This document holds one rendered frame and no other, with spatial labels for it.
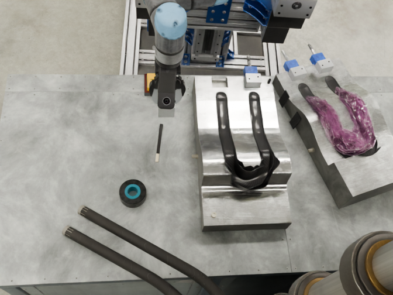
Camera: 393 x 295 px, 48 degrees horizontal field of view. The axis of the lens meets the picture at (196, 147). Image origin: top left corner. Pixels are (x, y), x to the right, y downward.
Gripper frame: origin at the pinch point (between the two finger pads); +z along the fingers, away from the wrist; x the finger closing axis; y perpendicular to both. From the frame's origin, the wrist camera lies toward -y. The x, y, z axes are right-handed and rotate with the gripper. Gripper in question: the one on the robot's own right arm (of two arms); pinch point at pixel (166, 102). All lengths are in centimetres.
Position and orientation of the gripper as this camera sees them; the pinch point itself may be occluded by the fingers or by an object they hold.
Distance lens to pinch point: 134.3
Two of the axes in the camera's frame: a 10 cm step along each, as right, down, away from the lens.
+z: -1.0, 4.5, 8.9
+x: -9.9, 0.1, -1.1
